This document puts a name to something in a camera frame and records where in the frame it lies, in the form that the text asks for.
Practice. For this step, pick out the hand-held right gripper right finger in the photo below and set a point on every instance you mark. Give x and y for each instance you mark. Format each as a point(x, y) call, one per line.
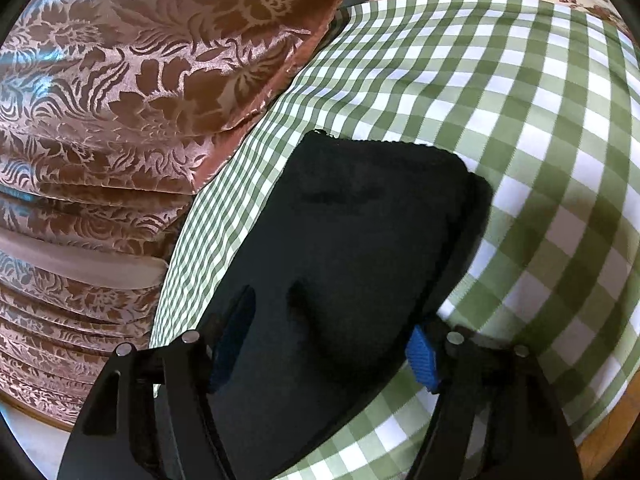
point(424, 357)

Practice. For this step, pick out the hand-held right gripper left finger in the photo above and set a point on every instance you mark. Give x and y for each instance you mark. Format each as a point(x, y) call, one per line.
point(230, 350)

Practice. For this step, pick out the black embroidered pants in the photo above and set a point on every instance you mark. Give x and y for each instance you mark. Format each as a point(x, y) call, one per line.
point(350, 235)

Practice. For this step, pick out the plain pink curtain band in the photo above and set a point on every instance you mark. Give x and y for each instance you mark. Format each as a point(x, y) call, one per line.
point(75, 265)

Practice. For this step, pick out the green checkered bedsheet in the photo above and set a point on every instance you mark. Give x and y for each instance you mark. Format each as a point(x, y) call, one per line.
point(500, 110)

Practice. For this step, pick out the brown floral curtain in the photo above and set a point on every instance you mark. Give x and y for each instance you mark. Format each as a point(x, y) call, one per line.
point(150, 60)

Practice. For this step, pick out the wooden frame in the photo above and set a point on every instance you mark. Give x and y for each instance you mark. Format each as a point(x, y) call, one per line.
point(35, 412)

